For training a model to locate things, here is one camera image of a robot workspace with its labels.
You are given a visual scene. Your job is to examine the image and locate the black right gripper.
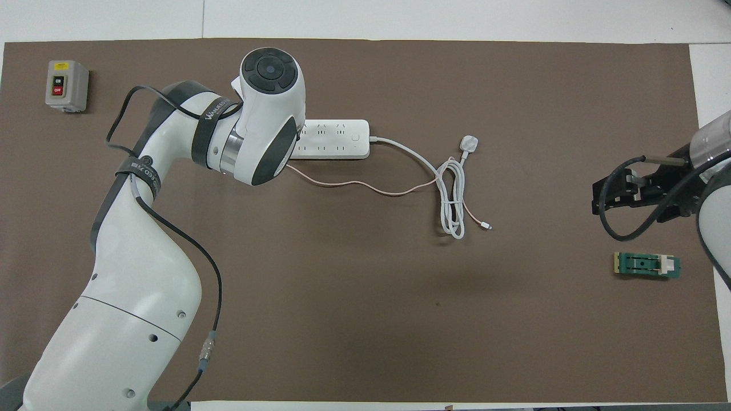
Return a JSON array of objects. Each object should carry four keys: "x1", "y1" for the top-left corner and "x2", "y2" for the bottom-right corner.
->
[{"x1": 592, "y1": 149, "x2": 702, "y2": 223}]

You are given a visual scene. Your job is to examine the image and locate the pink charging cable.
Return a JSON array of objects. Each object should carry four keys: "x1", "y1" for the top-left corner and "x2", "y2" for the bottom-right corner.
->
[{"x1": 285, "y1": 156, "x2": 492, "y2": 231}]

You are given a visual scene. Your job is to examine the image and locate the white power strip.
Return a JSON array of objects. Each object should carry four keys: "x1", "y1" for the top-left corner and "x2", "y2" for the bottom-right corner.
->
[{"x1": 291, "y1": 118, "x2": 371, "y2": 160}]

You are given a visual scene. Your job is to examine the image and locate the brown table mat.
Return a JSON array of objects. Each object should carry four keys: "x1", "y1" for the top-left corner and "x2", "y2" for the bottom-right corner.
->
[{"x1": 0, "y1": 38, "x2": 729, "y2": 404}]

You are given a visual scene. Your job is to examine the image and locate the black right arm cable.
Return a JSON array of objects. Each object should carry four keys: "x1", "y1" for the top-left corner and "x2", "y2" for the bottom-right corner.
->
[{"x1": 596, "y1": 150, "x2": 731, "y2": 241}]

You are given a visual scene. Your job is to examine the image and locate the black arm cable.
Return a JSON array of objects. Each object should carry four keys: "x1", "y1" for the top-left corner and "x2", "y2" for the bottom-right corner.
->
[
  {"x1": 596, "y1": 150, "x2": 731, "y2": 241},
  {"x1": 105, "y1": 85, "x2": 224, "y2": 411}
]

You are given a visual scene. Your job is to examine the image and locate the green knife switch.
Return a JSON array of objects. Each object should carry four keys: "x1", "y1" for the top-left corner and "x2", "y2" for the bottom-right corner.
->
[{"x1": 613, "y1": 251, "x2": 682, "y2": 281}]

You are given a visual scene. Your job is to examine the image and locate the white power strip cord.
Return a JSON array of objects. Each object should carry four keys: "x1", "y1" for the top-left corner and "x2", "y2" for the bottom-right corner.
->
[{"x1": 368, "y1": 134, "x2": 479, "y2": 240}]

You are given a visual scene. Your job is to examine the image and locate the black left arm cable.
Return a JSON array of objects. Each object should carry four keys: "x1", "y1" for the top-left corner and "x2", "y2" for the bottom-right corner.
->
[{"x1": 105, "y1": 85, "x2": 224, "y2": 411}]

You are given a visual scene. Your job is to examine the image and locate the grey push-button switch box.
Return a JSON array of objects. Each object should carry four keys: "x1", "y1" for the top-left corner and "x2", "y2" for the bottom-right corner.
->
[{"x1": 45, "y1": 59, "x2": 90, "y2": 113}]

